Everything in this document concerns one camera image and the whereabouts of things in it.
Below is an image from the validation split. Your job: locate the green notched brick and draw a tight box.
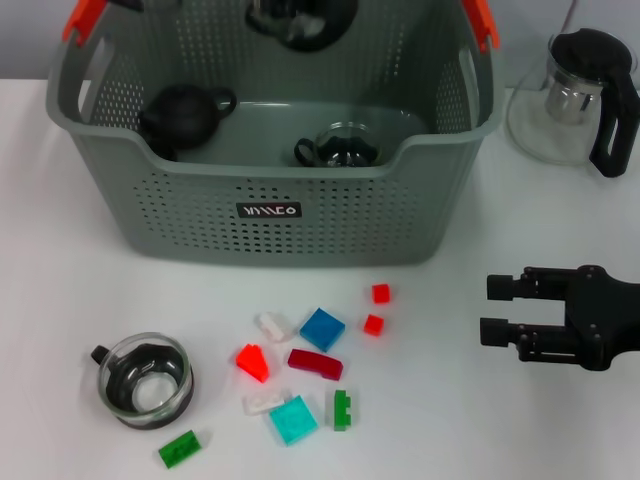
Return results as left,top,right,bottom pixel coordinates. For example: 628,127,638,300
333,389,354,432

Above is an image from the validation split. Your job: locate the orange bin carry handle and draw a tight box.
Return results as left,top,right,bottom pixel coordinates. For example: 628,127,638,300
62,0,501,54

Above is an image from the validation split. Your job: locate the white flat plate brick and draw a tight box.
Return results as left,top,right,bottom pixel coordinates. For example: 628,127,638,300
242,389,286,417

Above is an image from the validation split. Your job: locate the black ceramic teapot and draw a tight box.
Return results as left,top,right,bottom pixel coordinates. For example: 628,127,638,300
138,83,238,150

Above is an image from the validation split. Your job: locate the dark red curved brick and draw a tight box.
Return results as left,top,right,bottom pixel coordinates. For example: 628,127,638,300
287,348,345,382

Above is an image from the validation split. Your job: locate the glass pitcher with black lid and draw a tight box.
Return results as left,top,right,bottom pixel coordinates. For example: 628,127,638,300
505,28,640,180

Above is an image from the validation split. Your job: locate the grey perforated storage bin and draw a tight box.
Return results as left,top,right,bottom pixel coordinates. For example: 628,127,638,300
46,0,504,270

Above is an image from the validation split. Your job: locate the white oblong brick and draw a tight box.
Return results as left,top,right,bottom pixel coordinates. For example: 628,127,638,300
254,311,294,344

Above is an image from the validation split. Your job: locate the glass teacup with black base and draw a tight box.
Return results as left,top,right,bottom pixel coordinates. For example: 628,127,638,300
91,332,195,430
293,122,385,170
244,0,360,54

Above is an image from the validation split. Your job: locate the red sloped brick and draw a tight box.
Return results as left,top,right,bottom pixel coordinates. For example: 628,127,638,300
234,342,271,384

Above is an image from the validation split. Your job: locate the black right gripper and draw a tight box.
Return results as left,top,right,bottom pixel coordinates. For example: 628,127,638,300
479,263,640,372

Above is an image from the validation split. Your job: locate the blue square brick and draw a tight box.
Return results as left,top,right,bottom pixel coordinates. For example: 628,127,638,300
299,307,347,354

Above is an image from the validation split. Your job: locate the green rectangular brick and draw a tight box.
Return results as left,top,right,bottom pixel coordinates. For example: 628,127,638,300
158,429,204,470

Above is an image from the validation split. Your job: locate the cyan square brick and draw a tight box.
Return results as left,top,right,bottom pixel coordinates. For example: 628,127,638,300
269,394,320,446

